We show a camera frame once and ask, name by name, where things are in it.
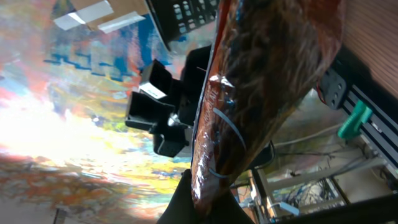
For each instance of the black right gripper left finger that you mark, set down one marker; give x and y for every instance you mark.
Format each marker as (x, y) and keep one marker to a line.
(180, 209)

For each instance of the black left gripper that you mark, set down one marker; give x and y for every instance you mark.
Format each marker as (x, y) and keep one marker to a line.
(154, 108)

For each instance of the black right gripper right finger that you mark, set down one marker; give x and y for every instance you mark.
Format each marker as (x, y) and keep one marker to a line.
(228, 211)

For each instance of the red chocolate bar wrapper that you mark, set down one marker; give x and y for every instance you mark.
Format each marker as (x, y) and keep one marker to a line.
(267, 55)

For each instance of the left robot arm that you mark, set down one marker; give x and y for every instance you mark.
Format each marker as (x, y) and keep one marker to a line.
(192, 79)

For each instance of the grey plastic shopping basket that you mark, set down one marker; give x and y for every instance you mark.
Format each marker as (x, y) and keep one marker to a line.
(175, 18)

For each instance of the cardboard box with tape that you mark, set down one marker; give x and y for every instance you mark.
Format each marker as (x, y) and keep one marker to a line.
(104, 15)

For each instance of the green clip on rail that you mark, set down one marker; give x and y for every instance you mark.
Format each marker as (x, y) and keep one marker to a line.
(351, 127)

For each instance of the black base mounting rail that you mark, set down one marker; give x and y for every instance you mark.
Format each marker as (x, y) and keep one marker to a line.
(347, 81)

